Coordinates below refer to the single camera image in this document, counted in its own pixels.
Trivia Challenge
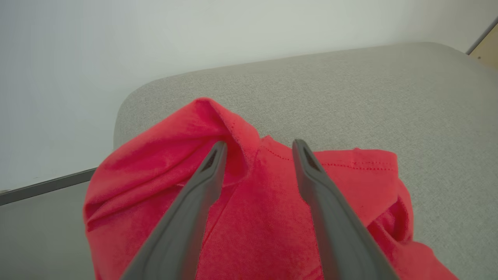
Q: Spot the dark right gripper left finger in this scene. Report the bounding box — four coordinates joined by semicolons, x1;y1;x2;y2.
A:
120;141;228;280

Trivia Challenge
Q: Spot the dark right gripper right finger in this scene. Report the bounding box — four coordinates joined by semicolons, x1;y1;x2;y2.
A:
292;139;400;280

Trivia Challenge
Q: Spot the plain red garment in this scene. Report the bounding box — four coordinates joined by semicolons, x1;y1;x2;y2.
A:
83;97;459;280

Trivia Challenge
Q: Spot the dark grey baseboard strip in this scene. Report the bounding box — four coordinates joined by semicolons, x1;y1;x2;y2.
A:
0;167;98;207

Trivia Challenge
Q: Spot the wooden furniture panel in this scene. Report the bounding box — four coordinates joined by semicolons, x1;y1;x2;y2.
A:
466;17;498;71

